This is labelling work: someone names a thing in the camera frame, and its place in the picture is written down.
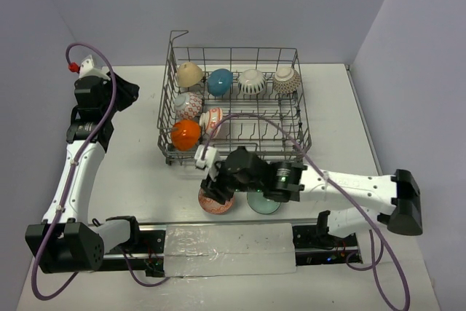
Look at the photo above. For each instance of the black mounting rail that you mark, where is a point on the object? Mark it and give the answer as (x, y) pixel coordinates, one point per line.
(148, 255)

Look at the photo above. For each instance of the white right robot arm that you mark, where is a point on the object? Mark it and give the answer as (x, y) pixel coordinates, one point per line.
(393, 201)

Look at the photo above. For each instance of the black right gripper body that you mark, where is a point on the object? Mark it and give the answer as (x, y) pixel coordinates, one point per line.
(231, 182)

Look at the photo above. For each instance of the tan bowl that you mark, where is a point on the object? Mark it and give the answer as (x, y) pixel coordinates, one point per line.
(189, 74)

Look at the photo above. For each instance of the pale green bowl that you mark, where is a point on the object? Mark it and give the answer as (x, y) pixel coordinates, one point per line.
(262, 205)

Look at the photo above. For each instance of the grey wire dish rack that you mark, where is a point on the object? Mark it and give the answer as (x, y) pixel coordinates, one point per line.
(273, 125)

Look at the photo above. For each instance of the white bowl orange rim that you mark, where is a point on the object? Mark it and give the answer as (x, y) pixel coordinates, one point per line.
(251, 82)

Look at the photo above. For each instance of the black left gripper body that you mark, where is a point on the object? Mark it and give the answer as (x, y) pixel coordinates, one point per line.
(119, 89)

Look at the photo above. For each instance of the white taped sheet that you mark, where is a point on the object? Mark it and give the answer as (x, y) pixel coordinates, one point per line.
(223, 250)

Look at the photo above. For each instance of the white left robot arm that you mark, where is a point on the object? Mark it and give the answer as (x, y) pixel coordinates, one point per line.
(63, 241)

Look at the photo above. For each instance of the orange geometric pattern bowl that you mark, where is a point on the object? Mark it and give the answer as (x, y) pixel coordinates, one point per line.
(213, 207)

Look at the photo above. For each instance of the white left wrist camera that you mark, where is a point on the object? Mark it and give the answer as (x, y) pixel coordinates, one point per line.
(88, 67)

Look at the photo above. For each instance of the orange floral pattern bowl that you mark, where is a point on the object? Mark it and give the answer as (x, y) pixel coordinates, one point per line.
(209, 119)

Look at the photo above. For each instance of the blue white patterned bowl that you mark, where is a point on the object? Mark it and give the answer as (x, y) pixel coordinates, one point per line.
(187, 105)

